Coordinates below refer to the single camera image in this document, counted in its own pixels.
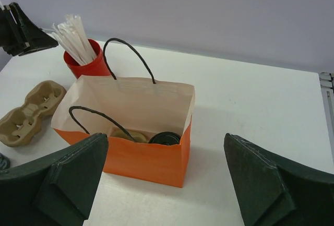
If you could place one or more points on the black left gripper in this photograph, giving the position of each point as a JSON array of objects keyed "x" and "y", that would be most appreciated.
[{"x": 19, "y": 35}]

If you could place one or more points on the brown cardboard cup carrier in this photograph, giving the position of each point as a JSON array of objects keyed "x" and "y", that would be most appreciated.
[{"x": 21, "y": 124}]

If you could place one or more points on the black cup lid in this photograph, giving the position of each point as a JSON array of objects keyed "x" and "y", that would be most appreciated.
[{"x": 166, "y": 138}]

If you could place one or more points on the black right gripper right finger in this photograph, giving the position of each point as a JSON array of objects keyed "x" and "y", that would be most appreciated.
[{"x": 274, "y": 190}]

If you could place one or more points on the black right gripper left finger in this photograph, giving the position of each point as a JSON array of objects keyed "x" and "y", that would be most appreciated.
[{"x": 57, "y": 189}]

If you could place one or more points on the orange paper bag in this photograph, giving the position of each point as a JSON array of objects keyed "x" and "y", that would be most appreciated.
[{"x": 130, "y": 111}]

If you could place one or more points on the red cylindrical holder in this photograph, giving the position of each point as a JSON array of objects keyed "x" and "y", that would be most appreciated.
[{"x": 98, "y": 67}]

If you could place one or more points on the aluminium frame rail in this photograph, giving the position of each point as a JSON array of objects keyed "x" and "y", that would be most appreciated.
[{"x": 326, "y": 84}]

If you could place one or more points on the white wrapped straws bundle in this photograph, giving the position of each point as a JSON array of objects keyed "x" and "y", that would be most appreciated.
[{"x": 71, "y": 35}]

